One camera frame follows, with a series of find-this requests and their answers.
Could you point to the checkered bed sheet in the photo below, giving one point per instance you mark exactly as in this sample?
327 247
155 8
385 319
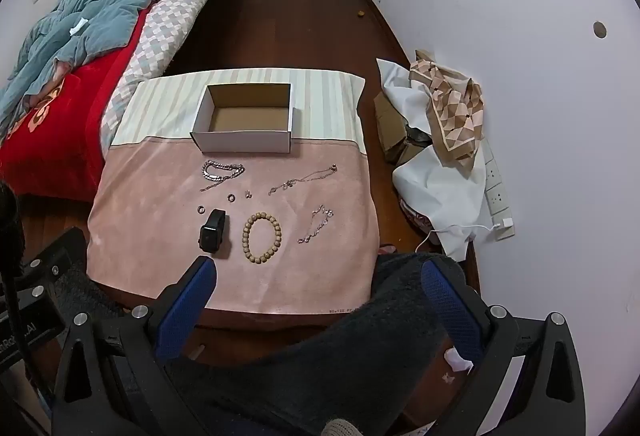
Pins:
165 26

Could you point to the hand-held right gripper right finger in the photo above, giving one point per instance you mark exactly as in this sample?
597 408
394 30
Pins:
450 306

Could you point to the pink and striped cloth mat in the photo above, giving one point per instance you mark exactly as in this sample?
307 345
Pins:
150 241

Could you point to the white cloth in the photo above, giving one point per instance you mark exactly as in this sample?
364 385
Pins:
440 186

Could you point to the blue-grey quilt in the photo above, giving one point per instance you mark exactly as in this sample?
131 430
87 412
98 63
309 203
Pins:
90 16

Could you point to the brown cardboard box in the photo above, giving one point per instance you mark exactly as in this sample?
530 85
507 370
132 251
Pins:
392 126

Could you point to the brown patterned scarf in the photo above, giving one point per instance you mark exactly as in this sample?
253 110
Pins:
455 111

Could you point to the black smartwatch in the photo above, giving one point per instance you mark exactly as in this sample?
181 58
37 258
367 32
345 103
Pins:
211 233

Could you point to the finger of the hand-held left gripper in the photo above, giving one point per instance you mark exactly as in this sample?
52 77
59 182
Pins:
50 256

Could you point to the white cardboard box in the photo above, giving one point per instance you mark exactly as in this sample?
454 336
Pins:
240 141

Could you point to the person's dark fleece pants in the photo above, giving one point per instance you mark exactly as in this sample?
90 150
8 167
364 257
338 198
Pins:
350 341

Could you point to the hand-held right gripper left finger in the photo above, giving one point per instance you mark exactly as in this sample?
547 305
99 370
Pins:
185 306

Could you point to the white power strip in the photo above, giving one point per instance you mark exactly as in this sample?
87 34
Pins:
497 196

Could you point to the round wall hole cover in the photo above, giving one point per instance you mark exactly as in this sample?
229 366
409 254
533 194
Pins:
600 29

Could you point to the white paper scrap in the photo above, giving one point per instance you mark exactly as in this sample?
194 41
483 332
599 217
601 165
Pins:
457 360

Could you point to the bed with red blanket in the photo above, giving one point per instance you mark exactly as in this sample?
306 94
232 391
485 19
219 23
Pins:
65 131

